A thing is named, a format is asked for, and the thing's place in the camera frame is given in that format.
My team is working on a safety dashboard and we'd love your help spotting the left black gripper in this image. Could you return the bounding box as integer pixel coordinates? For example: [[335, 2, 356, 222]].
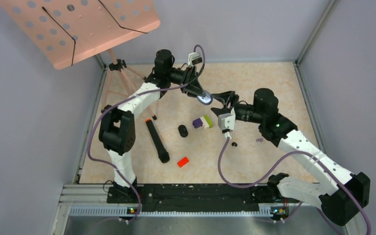
[[166, 65, 206, 100]]

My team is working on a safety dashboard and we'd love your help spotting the silver blue earbud case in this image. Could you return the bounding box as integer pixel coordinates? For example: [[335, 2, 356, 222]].
[[197, 91, 213, 105]]

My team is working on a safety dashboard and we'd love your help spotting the purple white green block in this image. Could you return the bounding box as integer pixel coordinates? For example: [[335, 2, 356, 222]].
[[192, 115, 213, 130]]

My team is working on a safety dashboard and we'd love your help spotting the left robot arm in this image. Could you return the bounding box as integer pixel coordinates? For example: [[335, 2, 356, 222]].
[[98, 49, 205, 202]]

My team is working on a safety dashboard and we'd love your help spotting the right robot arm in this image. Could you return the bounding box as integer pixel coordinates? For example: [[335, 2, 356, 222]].
[[211, 88, 371, 226]]

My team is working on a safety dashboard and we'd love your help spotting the closed black earbud case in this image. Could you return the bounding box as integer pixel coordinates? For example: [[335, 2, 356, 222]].
[[178, 125, 188, 138]]

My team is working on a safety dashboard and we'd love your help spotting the red block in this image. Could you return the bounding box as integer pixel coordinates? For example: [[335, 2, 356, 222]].
[[177, 157, 189, 168]]

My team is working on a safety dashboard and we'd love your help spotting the pink perforated music stand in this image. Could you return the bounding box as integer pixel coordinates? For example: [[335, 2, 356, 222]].
[[0, 0, 161, 114]]

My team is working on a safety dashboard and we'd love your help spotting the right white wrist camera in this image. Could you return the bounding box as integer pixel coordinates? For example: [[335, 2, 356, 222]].
[[211, 107, 236, 139]]

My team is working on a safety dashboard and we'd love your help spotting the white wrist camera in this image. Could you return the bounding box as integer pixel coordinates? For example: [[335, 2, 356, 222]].
[[211, 107, 236, 139], [188, 52, 203, 68]]

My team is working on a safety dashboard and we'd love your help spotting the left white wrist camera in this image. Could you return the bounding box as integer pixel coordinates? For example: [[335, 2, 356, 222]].
[[188, 52, 203, 68]]

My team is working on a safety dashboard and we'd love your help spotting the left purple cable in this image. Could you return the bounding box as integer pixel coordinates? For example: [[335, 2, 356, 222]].
[[87, 45, 206, 224]]

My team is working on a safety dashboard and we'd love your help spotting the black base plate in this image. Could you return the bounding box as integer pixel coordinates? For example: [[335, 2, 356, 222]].
[[107, 184, 296, 212]]

